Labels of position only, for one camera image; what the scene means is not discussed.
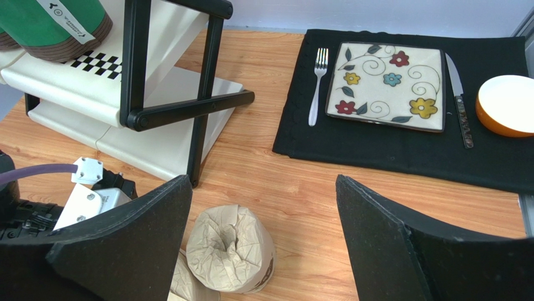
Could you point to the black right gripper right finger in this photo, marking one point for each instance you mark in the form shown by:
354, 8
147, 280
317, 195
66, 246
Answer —
397, 253

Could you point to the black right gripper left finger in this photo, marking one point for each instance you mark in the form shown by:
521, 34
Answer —
126, 253

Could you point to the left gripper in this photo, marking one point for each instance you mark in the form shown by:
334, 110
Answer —
21, 218

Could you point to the green roll front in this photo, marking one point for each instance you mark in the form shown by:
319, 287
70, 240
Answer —
56, 31

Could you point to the green roll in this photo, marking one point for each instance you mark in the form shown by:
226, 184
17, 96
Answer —
7, 43
56, 31

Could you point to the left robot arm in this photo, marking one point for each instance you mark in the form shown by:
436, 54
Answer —
10, 173

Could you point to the cream three-tier shelf rack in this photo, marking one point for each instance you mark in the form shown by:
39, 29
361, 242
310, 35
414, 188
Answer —
148, 95

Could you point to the brown wrapped roll front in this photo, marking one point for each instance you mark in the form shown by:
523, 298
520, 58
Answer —
185, 286

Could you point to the brown wrapped roll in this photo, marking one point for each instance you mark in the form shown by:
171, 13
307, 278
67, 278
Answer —
185, 286
229, 250

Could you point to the brown wrapped roll rear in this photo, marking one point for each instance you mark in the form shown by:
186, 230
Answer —
229, 250

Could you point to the black placemat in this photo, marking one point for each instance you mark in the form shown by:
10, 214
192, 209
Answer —
495, 161

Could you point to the floral square plate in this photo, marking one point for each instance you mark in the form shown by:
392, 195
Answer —
395, 85

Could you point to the orange white bowl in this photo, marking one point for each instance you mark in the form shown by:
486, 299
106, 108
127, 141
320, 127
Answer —
504, 105

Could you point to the silver fork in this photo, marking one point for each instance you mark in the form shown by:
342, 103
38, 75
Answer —
320, 69

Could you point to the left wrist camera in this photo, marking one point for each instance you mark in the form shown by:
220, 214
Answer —
97, 190

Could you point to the black handled knife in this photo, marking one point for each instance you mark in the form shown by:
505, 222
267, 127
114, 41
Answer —
457, 88

